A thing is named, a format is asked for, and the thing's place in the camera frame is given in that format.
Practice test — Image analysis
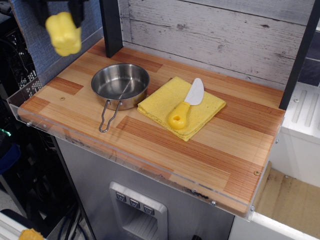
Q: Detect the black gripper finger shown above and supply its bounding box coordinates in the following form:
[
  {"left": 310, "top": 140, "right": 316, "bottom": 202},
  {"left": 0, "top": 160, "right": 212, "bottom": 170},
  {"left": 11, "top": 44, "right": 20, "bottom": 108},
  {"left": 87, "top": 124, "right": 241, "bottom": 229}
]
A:
[
  {"left": 34, "top": 0, "right": 51, "bottom": 27},
  {"left": 68, "top": 0, "right": 85, "bottom": 28}
]

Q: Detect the yellow plastic bell pepper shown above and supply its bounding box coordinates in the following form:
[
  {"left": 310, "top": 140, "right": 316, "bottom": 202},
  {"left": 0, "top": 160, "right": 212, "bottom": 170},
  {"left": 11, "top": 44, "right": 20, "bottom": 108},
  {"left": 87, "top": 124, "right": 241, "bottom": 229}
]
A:
[{"left": 45, "top": 12, "right": 82, "bottom": 57}]

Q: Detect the stainless steel pot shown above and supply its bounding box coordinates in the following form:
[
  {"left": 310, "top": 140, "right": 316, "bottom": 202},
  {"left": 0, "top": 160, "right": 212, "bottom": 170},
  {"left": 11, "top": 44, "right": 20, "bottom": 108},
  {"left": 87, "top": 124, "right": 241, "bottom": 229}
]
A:
[{"left": 91, "top": 63, "right": 151, "bottom": 133}]

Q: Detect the blue fabric panel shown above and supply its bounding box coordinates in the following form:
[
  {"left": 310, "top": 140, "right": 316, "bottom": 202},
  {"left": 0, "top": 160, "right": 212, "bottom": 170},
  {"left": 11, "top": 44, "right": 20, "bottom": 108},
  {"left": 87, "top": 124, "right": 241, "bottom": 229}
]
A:
[{"left": 10, "top": 0, "right": 103, "bottom": 75}]

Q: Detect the yellow folded cloth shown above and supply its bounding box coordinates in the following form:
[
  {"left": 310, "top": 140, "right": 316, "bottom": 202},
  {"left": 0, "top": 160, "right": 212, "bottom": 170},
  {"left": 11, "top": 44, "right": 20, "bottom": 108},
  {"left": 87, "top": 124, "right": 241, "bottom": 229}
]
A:
[{"left": 137, "top": 76, "right": 226, "bottom": 142}]

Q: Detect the silver toy fridge cabinet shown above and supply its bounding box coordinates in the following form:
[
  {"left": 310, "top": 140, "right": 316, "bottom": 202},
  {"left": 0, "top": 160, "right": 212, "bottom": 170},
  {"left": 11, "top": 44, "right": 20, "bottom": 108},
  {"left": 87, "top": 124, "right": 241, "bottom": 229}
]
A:
[{"left": 57, "top": 139, "right": 234, "bottom": 240}]

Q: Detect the silver water dispenser panel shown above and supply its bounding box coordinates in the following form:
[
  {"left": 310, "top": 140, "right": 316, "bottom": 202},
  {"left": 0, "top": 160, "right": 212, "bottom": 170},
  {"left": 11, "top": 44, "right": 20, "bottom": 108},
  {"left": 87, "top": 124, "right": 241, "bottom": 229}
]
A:
[{"left": 109, "top": 181, "right": 169, "bottom": 240}]

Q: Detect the yellow object bottom corner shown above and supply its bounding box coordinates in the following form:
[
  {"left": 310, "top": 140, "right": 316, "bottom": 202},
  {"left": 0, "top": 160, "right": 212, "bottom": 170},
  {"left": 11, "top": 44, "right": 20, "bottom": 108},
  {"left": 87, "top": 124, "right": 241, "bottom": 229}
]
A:
[{"left": 18, "top": 228, "right": 45, "bottom": 240}]

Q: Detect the clear acrylic edge guard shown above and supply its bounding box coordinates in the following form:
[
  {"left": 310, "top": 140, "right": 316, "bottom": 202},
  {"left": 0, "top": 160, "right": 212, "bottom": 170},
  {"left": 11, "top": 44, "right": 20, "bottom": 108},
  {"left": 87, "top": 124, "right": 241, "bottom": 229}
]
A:
[{"left": 7, "top": 76, "right": 285, "bottom": 219}]

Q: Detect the white toy sink unit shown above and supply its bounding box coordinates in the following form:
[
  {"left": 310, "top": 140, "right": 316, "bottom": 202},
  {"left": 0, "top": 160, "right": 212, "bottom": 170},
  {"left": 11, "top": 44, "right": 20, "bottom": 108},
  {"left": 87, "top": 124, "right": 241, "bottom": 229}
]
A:
[{"left": 229, "top": 82, "right": 320, "bottom": 240}]

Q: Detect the black left vertical post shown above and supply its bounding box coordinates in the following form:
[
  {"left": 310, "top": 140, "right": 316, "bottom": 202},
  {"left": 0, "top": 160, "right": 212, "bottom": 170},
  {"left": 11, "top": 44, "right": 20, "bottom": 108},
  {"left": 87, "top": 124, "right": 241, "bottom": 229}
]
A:
[{"left": 99, "top": 0, "right": 123, "bottom": 58}]

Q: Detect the black vertical post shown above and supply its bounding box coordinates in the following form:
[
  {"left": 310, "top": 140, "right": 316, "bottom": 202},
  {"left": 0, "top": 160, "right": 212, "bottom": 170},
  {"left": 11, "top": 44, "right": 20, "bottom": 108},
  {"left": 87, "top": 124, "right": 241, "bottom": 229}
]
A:
[
  {"left": 99, "top": 0, "right": 123, "bottom": 58},
  {"left": 279, "top": 0, "right": 320, "bottom": 110}
]

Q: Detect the toy knife yellow handle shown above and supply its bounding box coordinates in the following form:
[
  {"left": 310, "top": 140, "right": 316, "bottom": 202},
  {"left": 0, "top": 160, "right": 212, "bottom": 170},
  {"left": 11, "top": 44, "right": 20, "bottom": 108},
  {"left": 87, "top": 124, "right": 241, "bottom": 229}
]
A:
[{"left": 167, "top": 77, "right": 205, "bottom": 130}]

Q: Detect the black right vertical post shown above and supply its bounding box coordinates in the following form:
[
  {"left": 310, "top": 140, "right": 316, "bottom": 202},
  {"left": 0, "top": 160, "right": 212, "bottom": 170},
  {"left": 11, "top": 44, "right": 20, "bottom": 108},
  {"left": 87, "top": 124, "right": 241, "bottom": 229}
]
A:
[{"left": 279, "top": 0, "right": 320, "bottom": 110}]

